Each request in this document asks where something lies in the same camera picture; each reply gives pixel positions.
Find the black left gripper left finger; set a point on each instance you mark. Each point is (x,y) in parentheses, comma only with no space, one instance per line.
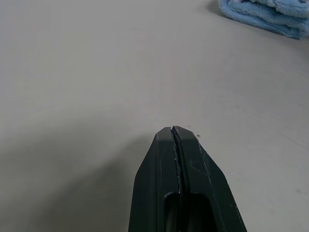
(154,183)

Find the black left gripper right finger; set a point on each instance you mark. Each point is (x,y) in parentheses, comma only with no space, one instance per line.
(207,188)

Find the light blue white-edged towel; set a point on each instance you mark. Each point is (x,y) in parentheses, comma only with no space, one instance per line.
(268,17)

